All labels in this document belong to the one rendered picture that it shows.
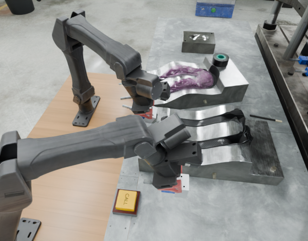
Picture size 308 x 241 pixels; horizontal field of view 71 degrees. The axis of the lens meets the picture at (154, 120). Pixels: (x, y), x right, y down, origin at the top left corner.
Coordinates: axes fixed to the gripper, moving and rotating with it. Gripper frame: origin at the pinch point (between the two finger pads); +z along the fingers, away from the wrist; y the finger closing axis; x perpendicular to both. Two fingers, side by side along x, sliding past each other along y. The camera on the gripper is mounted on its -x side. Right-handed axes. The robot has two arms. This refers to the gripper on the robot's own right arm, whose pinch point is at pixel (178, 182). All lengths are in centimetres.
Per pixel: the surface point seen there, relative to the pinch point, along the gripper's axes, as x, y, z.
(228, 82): -17, 54, 13
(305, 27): -60, 97, 26
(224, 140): -12.4, 19.5, 10.0
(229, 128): -14.7, 23.8, 9.6
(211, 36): -12, 105, 14
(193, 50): 0, 96, 14
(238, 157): -16.1, 11.6, 10.1
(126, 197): 19.5, -1.6, 2.5
